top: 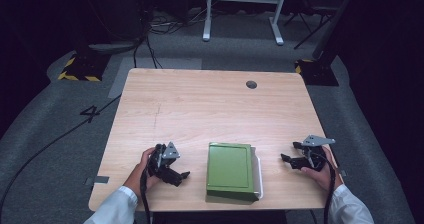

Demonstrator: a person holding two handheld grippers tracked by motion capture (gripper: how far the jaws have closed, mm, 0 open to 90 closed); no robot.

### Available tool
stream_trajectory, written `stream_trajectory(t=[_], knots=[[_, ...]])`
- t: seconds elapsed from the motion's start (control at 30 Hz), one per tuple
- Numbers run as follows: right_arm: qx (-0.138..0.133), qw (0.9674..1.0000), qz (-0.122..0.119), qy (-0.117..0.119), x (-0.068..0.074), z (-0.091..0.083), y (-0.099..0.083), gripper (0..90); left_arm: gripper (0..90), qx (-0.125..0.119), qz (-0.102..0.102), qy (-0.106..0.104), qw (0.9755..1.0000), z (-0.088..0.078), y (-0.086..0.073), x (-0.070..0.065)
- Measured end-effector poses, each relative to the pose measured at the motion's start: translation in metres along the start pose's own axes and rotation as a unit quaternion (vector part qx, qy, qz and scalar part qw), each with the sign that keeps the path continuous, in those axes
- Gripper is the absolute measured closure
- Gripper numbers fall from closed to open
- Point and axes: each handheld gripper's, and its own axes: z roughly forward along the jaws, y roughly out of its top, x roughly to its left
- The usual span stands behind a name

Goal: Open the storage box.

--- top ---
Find person's right hand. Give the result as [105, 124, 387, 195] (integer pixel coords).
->
[301, 146, 344, 192]

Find white metal table frame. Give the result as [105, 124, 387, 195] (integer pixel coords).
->
[202, 0, 290, 46]

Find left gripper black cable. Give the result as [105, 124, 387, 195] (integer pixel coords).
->
[139, 167, 153, 224]

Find black stand base striped edge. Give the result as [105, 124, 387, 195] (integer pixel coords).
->
[294, 58, 340, 87]
[57, 50, 111, 83]

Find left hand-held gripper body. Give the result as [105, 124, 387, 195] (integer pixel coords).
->
[146, 141, 181, 186]

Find person's left hand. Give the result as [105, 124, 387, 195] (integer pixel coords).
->
[123, 147, 162, 199]

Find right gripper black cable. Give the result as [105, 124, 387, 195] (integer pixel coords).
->
[313, 151, 337, 224]

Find black floor cable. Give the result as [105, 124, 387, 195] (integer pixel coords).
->
[0, 95, 122, 224]

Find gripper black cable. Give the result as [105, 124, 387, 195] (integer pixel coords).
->
[313, 151, 337, 224]
[139, 167, 153, 224]

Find green box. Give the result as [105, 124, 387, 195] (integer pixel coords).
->
[205, 141, 260, 203]

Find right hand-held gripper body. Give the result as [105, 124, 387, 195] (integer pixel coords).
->
[290, 134, 336, 172]

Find bundle of floor cables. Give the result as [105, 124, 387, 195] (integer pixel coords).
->
[133, 7, 208, 70]

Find black folding stand legs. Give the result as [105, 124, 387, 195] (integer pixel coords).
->
[283, 3, 338, 50]

